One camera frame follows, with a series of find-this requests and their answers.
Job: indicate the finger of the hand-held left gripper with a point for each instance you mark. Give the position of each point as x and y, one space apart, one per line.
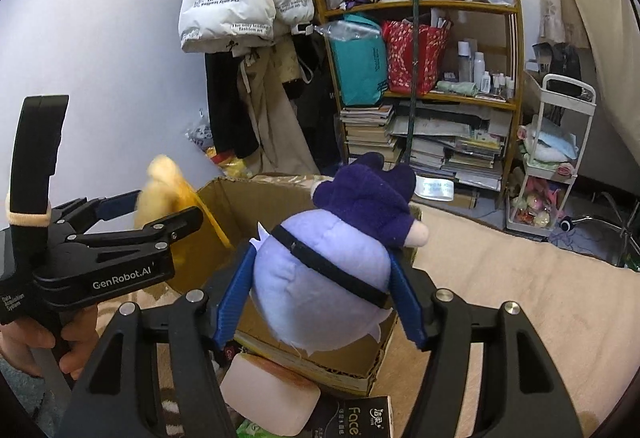
150 238
117 205

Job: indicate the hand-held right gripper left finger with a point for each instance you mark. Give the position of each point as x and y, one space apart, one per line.
232 303

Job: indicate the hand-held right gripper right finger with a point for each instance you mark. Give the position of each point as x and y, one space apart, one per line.
407 303

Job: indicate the yellow plush toy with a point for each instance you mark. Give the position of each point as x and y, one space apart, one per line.
167 190

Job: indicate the purple and lilac plush toy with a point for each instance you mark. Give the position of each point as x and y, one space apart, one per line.
320 268

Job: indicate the peach toast plush pillow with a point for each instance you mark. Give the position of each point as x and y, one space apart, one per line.
265 393

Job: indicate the cardboard box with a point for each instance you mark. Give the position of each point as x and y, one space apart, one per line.
250 203

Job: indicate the green tissue pack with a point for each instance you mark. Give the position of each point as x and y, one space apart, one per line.
250 430

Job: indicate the person's left hand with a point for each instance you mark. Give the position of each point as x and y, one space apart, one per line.
30 343

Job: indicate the beige patterned blanket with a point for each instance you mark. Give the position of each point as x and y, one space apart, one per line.
500 278

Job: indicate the plastic bag of toys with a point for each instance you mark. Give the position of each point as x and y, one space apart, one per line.
200 135

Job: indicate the black tissue packet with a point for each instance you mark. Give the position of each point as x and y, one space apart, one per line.
350 420

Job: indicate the black hanging garment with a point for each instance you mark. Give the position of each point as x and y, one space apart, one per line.
225 102

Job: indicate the pile of small colourful toys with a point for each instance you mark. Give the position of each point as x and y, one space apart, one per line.
535 208

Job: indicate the beige hanging coat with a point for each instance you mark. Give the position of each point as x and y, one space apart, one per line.
270 117

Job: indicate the pile of books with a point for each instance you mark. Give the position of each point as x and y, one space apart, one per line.
370 132

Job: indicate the chrome office chair base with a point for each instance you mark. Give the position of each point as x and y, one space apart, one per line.
595 219

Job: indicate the dark hanging bag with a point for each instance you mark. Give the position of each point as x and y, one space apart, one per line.
315 107

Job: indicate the blue and white folded cloths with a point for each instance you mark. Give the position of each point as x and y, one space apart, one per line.
550 142

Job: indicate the mint green cloth pouch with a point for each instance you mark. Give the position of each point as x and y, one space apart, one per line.
457 87

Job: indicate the red patterned bag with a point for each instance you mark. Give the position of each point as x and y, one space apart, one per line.
407 62

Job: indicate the teal bag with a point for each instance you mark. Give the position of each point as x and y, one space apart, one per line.
357 67

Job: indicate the group of cosmetic bottles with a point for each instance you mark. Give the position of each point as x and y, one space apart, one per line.
465 60

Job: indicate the green pole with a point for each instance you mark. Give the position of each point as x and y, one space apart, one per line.
415 42

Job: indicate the white trolley cart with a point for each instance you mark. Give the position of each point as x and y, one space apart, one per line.
565 79

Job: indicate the clear plastic bag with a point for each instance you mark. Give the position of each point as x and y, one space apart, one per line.
345 31

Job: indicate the wooden bookshelf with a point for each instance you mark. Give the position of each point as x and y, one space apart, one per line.
450 6

